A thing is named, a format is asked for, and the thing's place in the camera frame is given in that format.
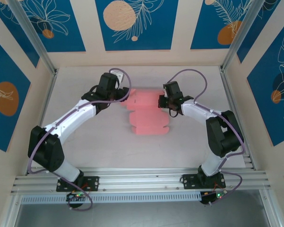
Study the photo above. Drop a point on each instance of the pink paper box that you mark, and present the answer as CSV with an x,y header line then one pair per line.
x,y
146,118

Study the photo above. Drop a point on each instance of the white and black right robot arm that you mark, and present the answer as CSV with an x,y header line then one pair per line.
x,y
217,134

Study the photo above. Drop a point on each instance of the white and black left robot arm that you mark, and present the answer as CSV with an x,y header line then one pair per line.
x,y
47,151

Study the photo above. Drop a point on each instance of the blue poster with peach circle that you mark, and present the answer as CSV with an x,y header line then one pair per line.
x,y
137,28

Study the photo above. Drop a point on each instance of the grey metal sheet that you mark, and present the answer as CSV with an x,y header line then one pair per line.
x,y
142,216

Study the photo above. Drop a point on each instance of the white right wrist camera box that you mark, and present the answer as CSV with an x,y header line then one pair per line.
x,y
165,91

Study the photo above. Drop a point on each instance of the aluminium table side rail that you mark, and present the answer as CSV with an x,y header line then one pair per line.
x,y
47,101
229,94

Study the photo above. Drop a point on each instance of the blue floral wall poster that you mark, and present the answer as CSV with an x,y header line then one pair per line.
x,y
61,35
269,94
14,30
4,82
210,28
258,30

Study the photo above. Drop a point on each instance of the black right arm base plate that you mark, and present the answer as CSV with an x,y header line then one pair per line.
x,y
187,182

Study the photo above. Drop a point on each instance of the aluminium mounting rail beam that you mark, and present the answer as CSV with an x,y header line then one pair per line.
x,y
142,179

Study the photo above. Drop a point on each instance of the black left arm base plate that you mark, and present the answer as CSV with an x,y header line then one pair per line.
x,y
95,180

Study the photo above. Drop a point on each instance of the aluminium corner post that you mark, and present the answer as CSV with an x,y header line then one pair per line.
x,y
30,33
248,26

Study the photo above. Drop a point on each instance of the aluminium frame bar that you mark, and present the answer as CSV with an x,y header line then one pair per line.
x,y
8,220
273,212

